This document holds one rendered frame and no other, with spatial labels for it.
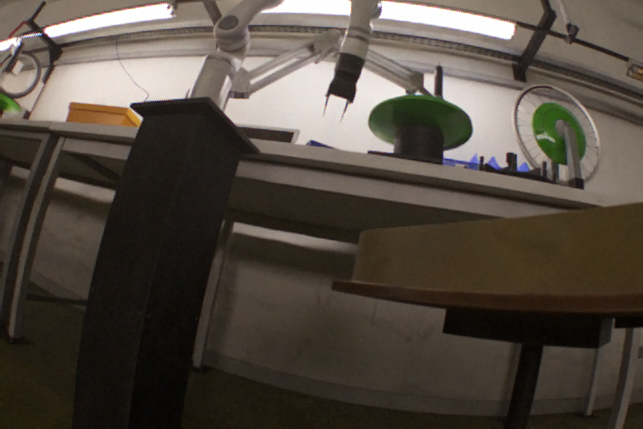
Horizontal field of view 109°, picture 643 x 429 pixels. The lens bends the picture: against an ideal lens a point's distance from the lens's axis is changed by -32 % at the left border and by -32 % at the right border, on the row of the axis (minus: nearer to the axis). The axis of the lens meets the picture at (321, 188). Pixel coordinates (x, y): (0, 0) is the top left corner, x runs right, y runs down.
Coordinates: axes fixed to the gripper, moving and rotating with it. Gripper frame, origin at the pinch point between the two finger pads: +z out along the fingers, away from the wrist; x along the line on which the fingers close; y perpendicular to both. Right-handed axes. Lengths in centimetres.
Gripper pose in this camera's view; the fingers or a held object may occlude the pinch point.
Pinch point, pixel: (331, 119)
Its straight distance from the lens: 95.0
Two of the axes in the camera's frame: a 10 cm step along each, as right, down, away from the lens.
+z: -2.8, 9.5, 1.6
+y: 1.3, 2.1, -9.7
